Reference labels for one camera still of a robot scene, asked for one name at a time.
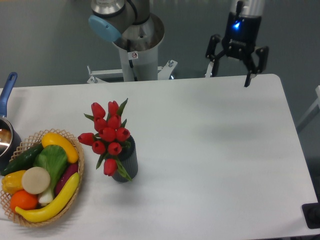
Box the green bok choy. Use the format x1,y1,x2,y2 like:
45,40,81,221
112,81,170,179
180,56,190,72
33,145,68,206

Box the yellow squash upper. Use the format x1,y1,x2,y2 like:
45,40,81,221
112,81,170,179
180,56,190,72
41,132,79,164

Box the green cucumber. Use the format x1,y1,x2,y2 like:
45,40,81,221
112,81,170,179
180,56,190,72
0,144,44,176

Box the red tulip bouquet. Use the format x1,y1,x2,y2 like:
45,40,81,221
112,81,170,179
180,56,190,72
77,99,134,182

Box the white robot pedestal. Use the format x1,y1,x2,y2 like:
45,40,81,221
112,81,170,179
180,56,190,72
114,43,158,82

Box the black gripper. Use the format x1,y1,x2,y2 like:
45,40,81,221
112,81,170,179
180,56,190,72
205,10,270,88

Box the purple sweet potato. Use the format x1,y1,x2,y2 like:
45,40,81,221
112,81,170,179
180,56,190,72
54,163,78,196

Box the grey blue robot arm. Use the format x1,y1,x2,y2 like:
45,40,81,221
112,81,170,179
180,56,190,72
88,0,269,87

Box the dark grey ribbed vase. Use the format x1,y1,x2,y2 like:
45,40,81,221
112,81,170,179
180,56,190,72
112,136,138,183

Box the blue handled saucepan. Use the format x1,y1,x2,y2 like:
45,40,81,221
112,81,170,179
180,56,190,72
0,72,21,171

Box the orange fruit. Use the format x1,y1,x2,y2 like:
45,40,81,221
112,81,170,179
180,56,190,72
9,190,38,212

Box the yellow bell pepper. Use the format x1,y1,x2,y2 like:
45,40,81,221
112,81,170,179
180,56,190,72
1,170,26,195

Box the beige round disc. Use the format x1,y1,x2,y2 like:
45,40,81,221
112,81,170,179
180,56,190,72
21,166,51,195

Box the white metal base frame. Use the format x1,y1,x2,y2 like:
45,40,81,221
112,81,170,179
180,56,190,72
86,56,215,84

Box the black device at table edge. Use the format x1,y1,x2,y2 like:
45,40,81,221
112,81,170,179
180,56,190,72
301,202,320,229

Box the yellow banana shaped squash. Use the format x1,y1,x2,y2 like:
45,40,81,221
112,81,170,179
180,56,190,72
15,172,80,223

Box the white furniture frame right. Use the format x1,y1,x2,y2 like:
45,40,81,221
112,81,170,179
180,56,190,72
296,85,320,134

